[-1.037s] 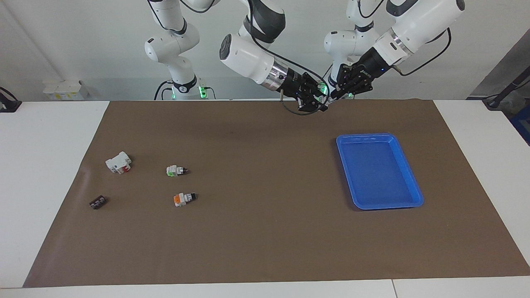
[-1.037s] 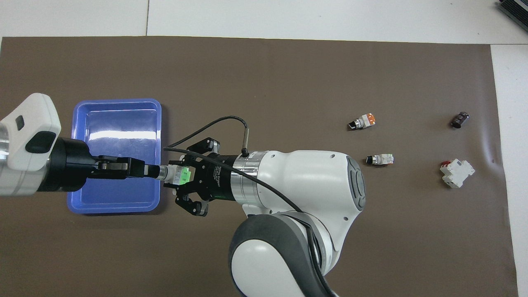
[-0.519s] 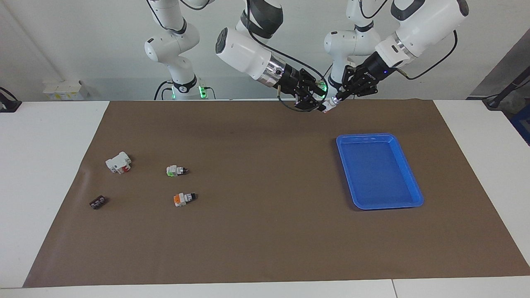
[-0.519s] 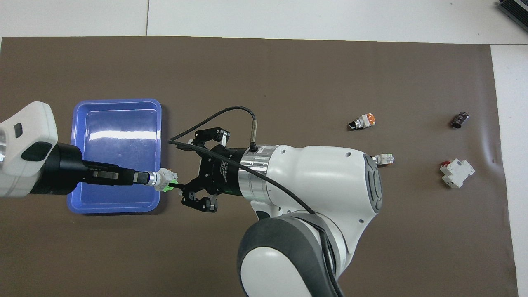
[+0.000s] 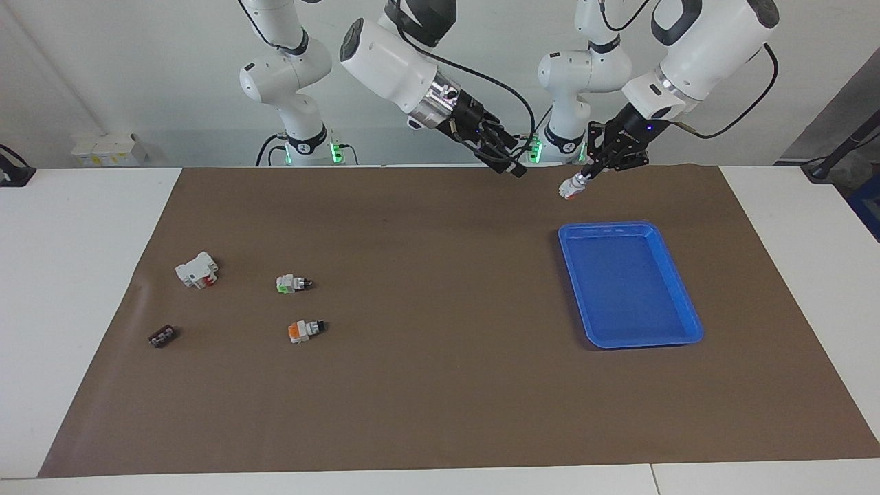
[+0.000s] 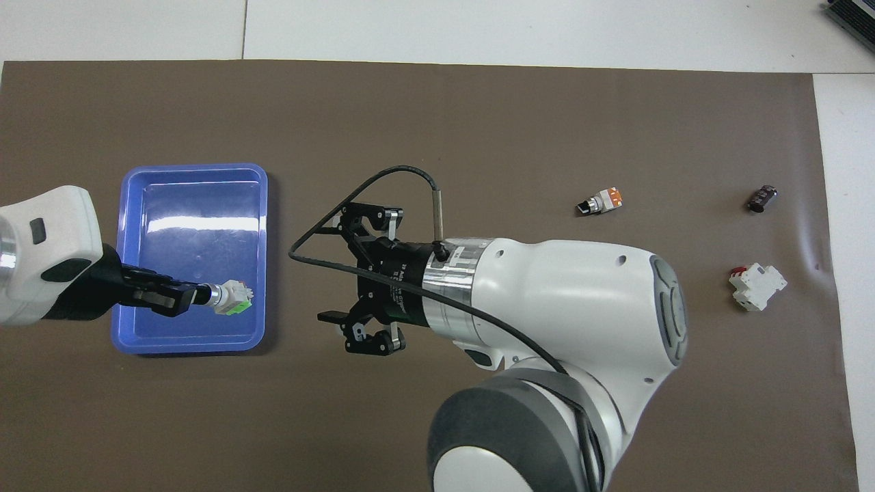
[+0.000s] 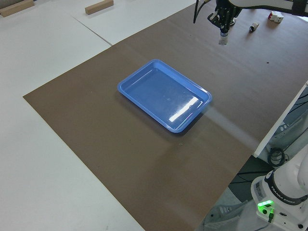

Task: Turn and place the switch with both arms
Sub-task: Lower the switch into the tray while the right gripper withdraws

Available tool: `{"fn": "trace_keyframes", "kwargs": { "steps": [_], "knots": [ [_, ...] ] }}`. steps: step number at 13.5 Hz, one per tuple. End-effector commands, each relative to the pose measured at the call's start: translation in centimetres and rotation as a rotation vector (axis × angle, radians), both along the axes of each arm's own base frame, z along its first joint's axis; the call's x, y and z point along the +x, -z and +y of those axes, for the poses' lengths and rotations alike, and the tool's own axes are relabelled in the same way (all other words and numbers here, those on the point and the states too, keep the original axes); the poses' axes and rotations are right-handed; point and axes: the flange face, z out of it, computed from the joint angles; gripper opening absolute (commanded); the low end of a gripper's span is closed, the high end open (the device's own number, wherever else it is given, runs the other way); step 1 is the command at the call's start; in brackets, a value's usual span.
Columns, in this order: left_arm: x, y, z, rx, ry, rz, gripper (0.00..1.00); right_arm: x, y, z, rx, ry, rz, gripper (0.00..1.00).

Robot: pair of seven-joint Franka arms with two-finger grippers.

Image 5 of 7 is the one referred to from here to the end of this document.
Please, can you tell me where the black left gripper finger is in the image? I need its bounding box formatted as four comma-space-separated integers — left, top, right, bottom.
593, 153, 650, 181
581, 122, 606, 181

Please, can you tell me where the blue plastic tray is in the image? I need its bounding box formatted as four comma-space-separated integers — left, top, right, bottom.
558, 221, 705, 350

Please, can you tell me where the black stand pole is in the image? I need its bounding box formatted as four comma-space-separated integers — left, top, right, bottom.
801, 110, 880, 183

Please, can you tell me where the brown table mat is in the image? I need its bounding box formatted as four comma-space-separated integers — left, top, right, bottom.
38, 165, 880, 479

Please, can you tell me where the blue crate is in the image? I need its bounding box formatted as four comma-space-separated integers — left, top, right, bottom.
847, 189, 880, 241

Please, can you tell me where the white red circuit breaker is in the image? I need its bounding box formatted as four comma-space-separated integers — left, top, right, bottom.
175, 252, 221, 290

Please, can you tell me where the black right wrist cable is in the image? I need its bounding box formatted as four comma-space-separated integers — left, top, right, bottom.
388, 7, 537, 164

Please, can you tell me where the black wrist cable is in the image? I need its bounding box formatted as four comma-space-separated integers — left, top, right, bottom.
667, 41, 781, 140
388, 7, 537, 164

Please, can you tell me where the black left arm shoulder cable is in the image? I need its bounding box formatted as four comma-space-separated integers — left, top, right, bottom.
602, 0, 650, 33

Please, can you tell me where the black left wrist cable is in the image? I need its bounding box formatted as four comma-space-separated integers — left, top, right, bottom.
667, 41, 781, 140

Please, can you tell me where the black right base cable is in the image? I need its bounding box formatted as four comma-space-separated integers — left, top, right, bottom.
256, 134, 286, 167

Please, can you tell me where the small white orange switch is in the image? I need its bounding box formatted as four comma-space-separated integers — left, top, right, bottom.
287, 319, 327, 344

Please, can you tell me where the white wall socket box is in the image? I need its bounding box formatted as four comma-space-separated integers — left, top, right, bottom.
71, 133, 149, 168

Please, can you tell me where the black clamp mount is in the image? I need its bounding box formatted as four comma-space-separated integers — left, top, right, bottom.
0, 144, 36, 188

